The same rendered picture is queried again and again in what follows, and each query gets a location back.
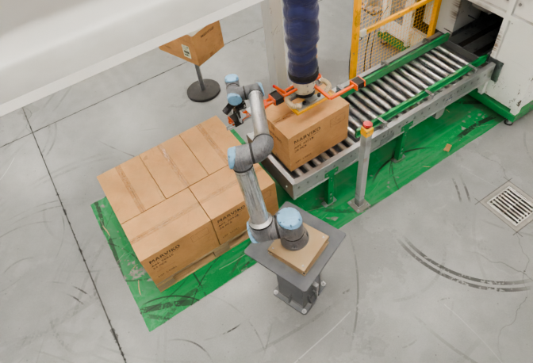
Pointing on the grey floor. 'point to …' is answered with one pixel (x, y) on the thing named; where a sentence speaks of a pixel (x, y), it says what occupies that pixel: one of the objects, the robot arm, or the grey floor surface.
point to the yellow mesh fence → (393, 14)
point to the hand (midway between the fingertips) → (236, 118)
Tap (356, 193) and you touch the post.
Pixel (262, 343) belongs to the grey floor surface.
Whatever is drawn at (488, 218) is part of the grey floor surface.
